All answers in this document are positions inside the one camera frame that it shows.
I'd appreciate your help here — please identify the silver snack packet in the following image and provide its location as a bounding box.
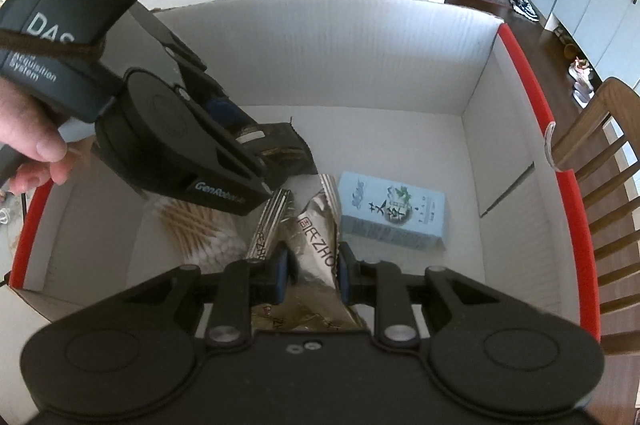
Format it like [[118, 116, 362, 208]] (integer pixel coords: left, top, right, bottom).
[[247, 174, 367, 332]]

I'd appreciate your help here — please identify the wooden chair right side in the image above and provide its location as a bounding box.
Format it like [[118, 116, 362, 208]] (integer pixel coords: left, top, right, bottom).
[[550, 76, 640, 356]]

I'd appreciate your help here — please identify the red cardboard box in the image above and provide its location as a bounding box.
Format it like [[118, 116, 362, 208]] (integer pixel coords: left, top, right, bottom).
[[8, 0, 601, 339]]

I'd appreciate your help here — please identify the light blue herbal carton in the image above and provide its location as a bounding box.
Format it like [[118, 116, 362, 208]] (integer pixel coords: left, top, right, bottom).
[[337, 171, 449, 252]]

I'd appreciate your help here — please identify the cotton swab bag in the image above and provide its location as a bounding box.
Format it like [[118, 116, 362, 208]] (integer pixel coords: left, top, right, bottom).
[[153, 197, 247, 275]]

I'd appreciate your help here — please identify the person left hand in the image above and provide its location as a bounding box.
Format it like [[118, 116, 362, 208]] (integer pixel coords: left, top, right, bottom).
[[1, 78, 80, 194]]

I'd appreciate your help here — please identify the black snack packet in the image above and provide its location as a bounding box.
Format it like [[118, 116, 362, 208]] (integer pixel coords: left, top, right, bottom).
[[236, 122, 317, 190]]

